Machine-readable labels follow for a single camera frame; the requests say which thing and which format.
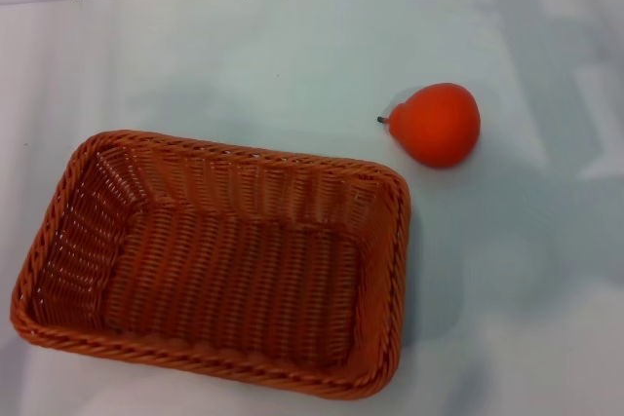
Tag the orange woven plastic basket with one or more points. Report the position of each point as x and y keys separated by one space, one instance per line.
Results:
x=234 y=260

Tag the orange toy pear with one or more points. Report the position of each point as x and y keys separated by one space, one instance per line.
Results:
x=434 y=126

